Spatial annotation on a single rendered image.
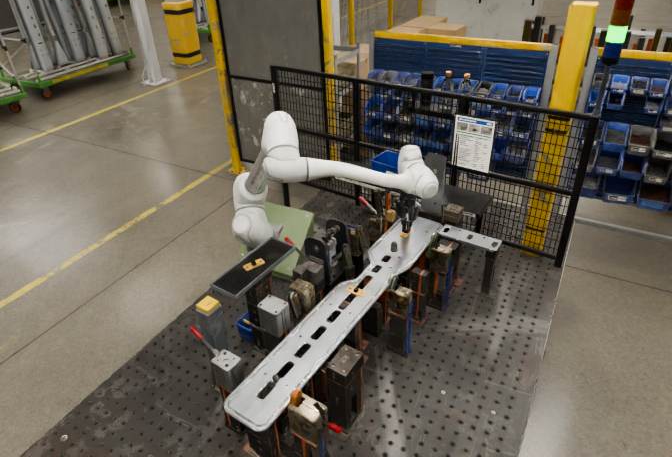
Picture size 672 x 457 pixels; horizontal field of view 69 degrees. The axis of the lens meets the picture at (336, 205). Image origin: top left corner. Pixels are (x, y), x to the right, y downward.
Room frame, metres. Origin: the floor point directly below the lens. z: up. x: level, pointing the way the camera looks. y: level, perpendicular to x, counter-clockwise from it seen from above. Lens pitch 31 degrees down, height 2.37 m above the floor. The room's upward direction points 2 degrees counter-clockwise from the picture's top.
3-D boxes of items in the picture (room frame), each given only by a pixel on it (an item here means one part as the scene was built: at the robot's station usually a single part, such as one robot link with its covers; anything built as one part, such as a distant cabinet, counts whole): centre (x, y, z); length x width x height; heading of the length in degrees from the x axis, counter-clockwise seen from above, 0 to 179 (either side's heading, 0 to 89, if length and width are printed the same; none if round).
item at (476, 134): (2.34, -0.73, 1.30); 0.23 x 0.02 x 0.31; 55
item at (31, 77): (8.44, 4.42, 0.88); 1.91 x 1.01 x 1.76; 152
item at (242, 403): (1.54, -0.06, 1.00); 1.38 x 0.22 x 0.02; 145
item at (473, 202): (2.41, -0.42, 1.01); 0.90 x 0.22 x 0.03; 55
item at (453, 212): (2.09, -0.60, 0.88); 0.08 x 0.08 x 0.36; 55
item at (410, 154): (1.93, -0.34, 1.40); 0.13 x 0.11 x 0.16; 13
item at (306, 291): (1.52, 0.15, 0.89); 0.13 x 0.11 x 0.38; 55
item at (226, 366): (1.17, 0.40, 0.88); 0.11 x 0.10 x 0.36; 55
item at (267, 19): (4.40, 0.51, 1.00); 1.34 x 0.14 x 2.00; 60
